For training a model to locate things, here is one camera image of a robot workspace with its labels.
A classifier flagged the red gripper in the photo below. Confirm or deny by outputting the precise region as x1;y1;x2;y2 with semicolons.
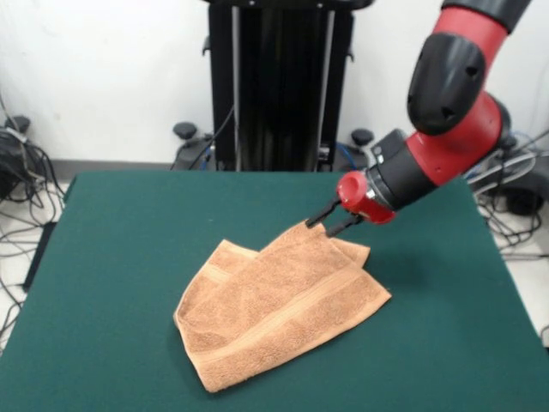
305;170;396;239

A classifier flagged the tan terry towel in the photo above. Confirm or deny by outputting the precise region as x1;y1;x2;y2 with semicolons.
172;219;393;394

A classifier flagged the dark grey stand base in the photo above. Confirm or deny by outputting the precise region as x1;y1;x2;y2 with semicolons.
467;132;549;215
0;115;48;203

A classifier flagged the dark green table cloth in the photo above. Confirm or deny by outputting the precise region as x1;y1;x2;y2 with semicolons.
0;171;549;412

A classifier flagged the short blue cable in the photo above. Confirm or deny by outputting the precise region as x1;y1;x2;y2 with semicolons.
335;143;357;171

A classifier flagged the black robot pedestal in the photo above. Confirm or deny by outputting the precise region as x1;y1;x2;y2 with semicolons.
171;0;374;173

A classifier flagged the black pedestal cable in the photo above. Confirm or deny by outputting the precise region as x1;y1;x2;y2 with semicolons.
195;106;237;171

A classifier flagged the black cable bundle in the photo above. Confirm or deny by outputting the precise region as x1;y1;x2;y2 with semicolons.
471;192;549;261
0;141;65;344

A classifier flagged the long blue cable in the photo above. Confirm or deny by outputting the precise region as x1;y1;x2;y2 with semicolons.
464;130;541;181

